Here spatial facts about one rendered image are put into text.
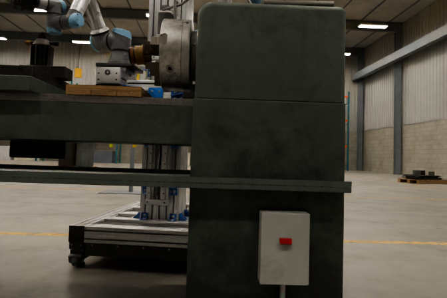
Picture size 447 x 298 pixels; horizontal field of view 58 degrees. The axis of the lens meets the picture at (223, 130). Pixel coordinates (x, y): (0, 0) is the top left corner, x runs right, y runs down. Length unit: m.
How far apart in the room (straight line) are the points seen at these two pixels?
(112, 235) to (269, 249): 1.08
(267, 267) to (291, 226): 0.17
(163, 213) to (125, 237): 0.36
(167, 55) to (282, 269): 0.94
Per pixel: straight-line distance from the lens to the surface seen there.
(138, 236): 2.33
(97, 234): 2.41
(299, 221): 1.55
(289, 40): 1.67
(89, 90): 1.71
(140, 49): 1.84
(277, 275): 1.58
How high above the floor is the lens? 0.64
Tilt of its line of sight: 4 degrees up
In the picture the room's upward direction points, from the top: 2 degrees clockwise
